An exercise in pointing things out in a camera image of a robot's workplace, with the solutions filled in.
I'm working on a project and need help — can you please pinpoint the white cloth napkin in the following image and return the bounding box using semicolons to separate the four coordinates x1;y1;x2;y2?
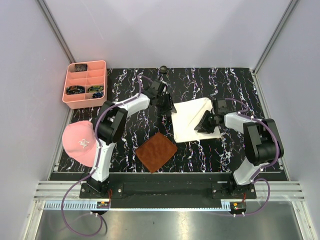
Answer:
171;97;221;143

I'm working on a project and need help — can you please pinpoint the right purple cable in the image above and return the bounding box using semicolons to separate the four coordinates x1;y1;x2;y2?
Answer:
207;97;280;217

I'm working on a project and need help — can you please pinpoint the pink baseball cap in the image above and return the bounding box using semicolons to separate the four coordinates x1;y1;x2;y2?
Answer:
62;120;97;168

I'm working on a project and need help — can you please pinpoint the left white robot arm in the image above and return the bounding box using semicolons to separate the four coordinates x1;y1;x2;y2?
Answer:
84;80;177;198

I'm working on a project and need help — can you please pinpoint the black spoon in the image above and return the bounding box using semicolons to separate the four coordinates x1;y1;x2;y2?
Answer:
159;65;168;75

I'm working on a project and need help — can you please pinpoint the pink divided organizer tray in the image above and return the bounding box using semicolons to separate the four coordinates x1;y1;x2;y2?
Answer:
62;60;108;110

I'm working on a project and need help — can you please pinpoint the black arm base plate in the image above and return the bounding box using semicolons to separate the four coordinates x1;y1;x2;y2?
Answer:
79;172;257;210

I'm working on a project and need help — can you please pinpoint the brown folded cloth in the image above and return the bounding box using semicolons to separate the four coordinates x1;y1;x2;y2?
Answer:
135;132;178;173

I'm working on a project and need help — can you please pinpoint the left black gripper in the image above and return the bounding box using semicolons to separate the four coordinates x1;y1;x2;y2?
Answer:
155;92;176;115

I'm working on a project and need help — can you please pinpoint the purple cable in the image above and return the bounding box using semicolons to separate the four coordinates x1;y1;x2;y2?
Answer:
207;97;280;217
61;74;155;236

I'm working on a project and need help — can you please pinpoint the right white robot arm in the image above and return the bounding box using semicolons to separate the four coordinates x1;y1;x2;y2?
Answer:
194;98;284;199

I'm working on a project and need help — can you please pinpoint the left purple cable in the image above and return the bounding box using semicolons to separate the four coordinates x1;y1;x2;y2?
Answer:
61;74;155;236

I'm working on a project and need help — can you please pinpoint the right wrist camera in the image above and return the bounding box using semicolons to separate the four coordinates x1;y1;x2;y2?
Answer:
211;98;233;115

